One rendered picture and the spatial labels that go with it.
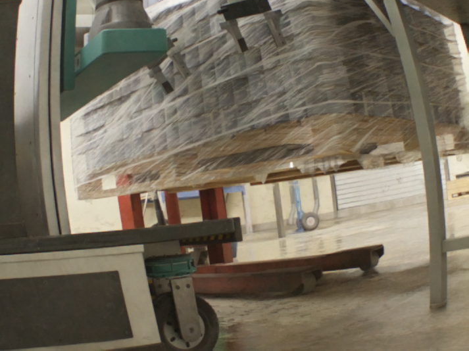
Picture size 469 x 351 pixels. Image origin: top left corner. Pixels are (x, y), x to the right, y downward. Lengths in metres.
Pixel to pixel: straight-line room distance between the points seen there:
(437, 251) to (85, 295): 0.82
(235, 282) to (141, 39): 1.40
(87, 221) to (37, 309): 10.27
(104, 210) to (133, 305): 10.40
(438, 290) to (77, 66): 1.01
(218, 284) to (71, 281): 1.50
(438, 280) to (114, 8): 0.99
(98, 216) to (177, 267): 10.21
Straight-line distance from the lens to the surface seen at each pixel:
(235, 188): 11.94
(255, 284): 2.36
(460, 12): 1.68
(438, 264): 1.42
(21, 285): 1.04
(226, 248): 3.27
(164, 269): 1.24
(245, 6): 1.54
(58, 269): 1.07
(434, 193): 1.40
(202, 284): 2.60
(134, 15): 1.26
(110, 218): 11.56
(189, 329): 1.27
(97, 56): 1.22
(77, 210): 11.21
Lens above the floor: 0.32
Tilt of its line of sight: 4 degrees up
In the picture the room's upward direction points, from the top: 8 degrees counter-clockwise
